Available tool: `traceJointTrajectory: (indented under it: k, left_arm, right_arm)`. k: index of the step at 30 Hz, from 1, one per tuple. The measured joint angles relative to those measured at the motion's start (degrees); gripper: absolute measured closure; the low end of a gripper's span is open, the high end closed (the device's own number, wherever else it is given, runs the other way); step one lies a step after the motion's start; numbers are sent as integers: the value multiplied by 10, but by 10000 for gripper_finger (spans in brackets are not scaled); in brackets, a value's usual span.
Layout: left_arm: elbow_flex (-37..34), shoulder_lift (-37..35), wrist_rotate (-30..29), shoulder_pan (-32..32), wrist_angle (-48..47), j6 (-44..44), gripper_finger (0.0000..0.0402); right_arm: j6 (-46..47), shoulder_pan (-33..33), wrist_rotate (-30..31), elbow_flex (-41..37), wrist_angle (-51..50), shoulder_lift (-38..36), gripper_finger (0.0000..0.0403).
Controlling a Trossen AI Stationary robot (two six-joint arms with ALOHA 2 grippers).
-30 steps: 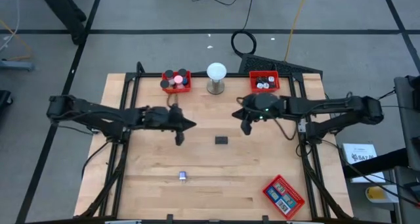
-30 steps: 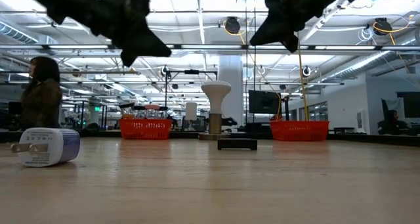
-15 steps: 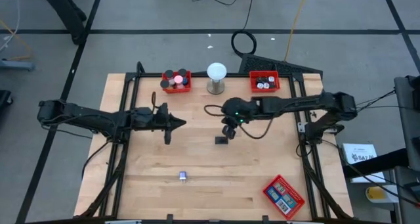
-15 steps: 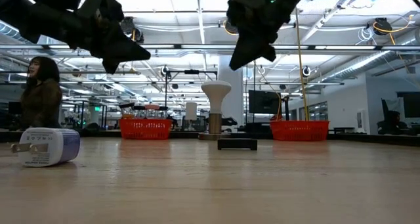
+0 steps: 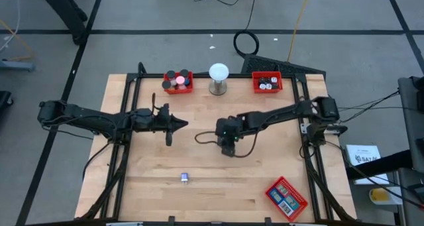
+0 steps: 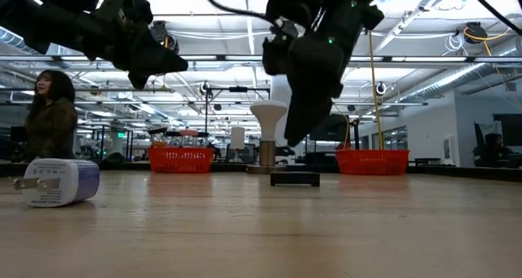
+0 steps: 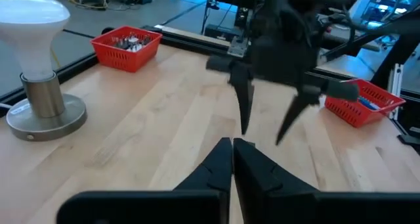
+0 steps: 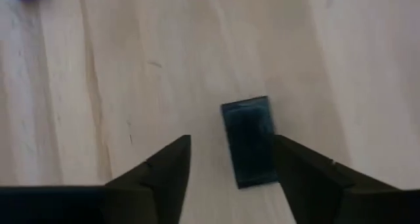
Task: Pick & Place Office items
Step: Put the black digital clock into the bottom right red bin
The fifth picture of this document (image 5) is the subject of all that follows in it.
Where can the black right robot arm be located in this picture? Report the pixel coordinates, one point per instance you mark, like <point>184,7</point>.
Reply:
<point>285,115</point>

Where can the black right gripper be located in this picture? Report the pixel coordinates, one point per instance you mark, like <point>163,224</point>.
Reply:
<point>228,133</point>

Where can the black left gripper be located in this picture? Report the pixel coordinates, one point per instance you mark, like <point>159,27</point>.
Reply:
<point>165,120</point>

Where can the purple white wall charger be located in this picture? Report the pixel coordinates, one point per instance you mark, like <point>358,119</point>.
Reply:
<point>184,177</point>

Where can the yellow white plastic object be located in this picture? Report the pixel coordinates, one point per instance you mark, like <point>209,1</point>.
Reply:
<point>379,195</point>

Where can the small red plastic basket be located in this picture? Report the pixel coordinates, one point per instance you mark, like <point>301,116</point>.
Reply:
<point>189,88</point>
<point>256,88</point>

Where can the black capped white sand hourglass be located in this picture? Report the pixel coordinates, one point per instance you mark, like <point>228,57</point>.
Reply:
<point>171,74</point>

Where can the black aluminium table frame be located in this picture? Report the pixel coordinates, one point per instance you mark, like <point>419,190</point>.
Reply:
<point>238,75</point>

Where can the large red perforated basket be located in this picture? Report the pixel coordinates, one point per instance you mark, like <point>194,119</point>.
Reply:
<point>299,199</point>

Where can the black metal beam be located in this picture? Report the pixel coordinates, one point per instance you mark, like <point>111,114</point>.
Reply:
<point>381,164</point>

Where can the white metal bracket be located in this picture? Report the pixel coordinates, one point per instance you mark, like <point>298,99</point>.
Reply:
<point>303,128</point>

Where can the black power supply box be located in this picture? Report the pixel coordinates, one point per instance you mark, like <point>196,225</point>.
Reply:
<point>336,130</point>

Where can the white printed cardboard box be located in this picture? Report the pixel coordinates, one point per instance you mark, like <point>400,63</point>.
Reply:
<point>362,151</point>

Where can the pink white wall charger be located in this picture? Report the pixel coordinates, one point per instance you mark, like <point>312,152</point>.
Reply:
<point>274,79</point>

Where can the white lamp steel base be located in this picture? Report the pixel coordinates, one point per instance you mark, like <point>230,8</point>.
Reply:
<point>218,72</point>

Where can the grey metal floor bar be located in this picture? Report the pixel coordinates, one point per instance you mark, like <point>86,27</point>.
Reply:
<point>16,66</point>

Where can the pink hourglass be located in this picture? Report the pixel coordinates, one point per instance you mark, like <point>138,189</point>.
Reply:
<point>180,80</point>

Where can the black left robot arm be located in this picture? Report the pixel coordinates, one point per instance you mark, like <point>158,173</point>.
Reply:
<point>92,118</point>

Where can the black floor object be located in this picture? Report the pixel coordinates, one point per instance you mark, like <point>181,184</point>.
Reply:
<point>5,100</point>

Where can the black perforated floor mat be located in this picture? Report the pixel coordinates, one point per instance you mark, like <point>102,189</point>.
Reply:
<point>275,65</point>

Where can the grey side cart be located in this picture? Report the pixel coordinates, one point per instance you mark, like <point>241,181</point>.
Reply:
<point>412,120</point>

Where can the person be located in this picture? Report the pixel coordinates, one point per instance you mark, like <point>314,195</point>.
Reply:
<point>63,7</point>

